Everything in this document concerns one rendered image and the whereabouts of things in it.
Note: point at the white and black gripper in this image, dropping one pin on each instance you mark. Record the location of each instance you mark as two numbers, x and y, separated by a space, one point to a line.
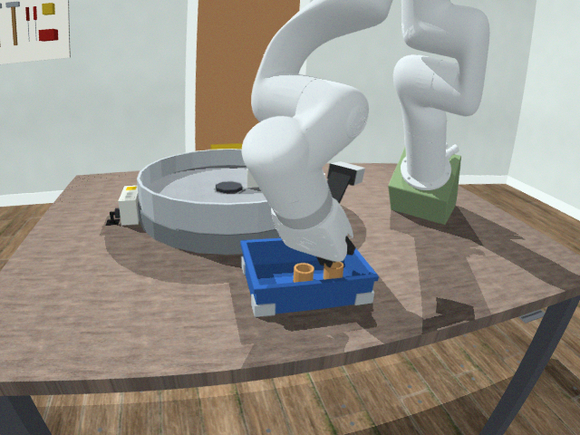
327 240

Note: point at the blue crate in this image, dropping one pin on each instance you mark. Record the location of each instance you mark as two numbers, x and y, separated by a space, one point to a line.
276 292

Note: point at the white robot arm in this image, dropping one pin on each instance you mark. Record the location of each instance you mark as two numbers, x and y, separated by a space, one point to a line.
306 121

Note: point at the bronze bushing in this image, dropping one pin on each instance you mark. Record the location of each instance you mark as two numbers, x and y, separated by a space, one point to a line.
301 276
335 271

